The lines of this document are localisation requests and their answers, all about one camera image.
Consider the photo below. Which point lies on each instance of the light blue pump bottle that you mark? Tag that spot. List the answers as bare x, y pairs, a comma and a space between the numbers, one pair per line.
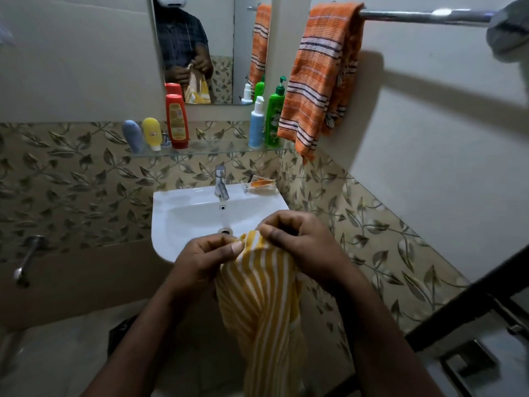
256, 126

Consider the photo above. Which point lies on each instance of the clear plastic soap dish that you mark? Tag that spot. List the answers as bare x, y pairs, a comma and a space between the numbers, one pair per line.
259, 184

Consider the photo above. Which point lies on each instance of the person's right hand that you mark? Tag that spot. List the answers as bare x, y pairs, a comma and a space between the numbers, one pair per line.
314, 252

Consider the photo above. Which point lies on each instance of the chrome sink faucet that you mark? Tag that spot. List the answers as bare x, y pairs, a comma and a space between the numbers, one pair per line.
221, 186

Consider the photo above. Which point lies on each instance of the dark plastic object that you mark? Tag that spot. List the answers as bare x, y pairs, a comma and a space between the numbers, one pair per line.
122, 332

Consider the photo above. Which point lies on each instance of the red bottle yellow label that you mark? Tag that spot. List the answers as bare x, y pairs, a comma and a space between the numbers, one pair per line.
177, 121

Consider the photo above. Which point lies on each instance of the blue grey tube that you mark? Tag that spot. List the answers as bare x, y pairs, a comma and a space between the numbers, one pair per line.
133, 136

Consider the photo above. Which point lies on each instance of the grey cloth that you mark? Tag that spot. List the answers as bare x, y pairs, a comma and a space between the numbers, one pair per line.
510, 30

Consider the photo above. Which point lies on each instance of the chrome wall tap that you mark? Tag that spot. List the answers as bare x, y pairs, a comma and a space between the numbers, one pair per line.
28, 258

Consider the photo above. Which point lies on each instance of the person's left thumb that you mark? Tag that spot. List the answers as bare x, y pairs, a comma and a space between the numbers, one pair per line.
225, 253

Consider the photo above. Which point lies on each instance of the orange striped towel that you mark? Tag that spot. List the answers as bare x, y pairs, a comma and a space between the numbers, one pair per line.
320, 74

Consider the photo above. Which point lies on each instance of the yellow white striped towel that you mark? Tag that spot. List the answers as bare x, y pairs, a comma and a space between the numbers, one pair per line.
260, 310

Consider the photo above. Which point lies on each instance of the glass wall shelf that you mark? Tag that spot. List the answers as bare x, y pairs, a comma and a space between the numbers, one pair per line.
215, 147

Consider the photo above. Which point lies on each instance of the dark door frame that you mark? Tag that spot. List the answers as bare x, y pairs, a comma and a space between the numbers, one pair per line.
467, 310

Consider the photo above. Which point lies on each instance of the chrome towel bar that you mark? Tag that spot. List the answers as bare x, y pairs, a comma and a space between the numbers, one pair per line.
425, 16

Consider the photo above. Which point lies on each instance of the green pump bottle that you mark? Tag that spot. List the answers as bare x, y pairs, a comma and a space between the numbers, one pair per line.
274, 115

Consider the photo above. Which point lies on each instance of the wall mirror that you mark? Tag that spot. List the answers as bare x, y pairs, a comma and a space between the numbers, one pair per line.
194, 33

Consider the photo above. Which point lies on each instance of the person's right forearm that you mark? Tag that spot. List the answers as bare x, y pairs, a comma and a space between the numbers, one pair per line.
384, 343

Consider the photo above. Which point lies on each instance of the person's left hand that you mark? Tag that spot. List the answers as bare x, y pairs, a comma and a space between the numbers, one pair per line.
194, 266

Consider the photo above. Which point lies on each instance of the yellow tube white cap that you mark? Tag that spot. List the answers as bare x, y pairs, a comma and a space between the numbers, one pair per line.
152, 133

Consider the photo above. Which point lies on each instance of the white ceramic sink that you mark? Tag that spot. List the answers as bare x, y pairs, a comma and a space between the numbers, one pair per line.
186, 219

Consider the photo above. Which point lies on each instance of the person's left forearm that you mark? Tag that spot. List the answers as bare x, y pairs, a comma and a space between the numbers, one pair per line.
138, 347

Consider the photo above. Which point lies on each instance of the orange soap bar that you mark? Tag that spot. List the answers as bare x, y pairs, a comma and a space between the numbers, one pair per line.
261, 183

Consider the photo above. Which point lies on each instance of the person's right thumb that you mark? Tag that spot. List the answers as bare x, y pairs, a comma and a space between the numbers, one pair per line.
276, 239

